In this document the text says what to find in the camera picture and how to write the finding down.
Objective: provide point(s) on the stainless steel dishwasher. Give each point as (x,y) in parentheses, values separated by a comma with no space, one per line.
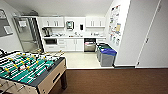
(90,45)

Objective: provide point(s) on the white base cabinet unit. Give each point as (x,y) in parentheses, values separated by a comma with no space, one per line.
(71,45)

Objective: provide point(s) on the grey bin black lid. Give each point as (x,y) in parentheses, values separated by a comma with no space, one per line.
(97,46)

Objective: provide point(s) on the grey bin blue lid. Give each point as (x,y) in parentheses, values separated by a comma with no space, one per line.
(108,58)

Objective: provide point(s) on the steel paper towel dispenser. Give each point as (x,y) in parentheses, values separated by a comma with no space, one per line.
(69,25)

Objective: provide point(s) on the black built-in microwave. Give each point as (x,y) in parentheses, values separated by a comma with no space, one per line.
(51,41)

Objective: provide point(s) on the large colourful poster board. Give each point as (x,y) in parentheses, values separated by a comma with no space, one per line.
(114,25)

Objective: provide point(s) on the stainless steel refrigerator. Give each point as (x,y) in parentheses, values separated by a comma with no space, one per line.
(28,36)

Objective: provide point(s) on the green foosball table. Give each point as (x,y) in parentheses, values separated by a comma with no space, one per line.
(30,71)

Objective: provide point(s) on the white paper notice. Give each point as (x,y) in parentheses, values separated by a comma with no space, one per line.
(22,24)

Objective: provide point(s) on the white door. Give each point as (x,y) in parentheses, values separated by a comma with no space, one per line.
(156,36)

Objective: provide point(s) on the grey display board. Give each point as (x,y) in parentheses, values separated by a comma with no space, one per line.
(5,23)

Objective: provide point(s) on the white wall cabinet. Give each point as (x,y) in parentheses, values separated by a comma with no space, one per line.
(53,22)
(95,22)

